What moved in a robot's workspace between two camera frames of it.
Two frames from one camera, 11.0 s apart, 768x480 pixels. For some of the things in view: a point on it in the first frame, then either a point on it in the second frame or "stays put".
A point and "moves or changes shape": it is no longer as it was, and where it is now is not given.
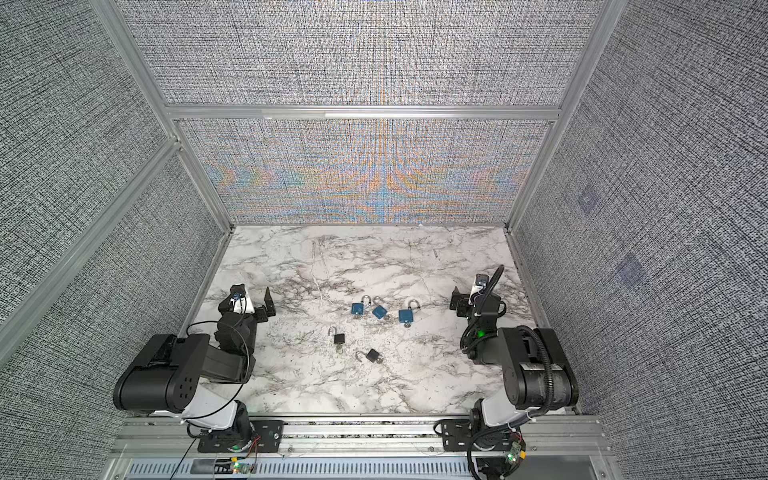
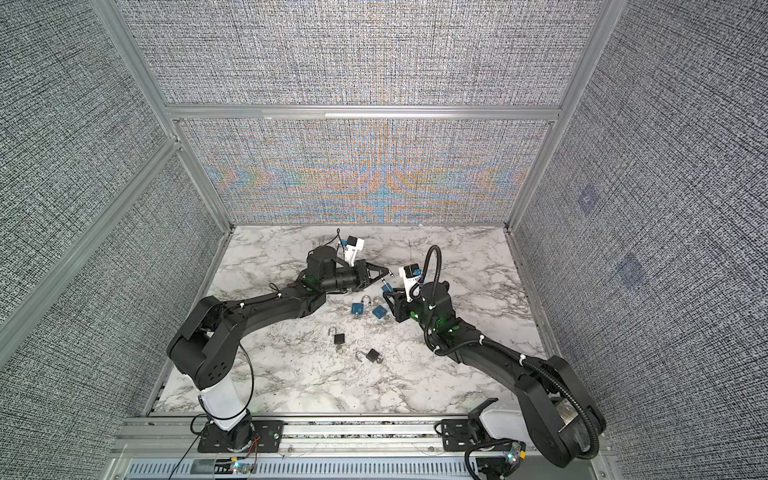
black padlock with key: (339, 340) stays put
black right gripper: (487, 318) -> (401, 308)
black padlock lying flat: (372, 355) stays put
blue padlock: (359, 308) stays put
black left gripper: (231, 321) -> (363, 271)
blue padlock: (406, 315) moves or changes shape
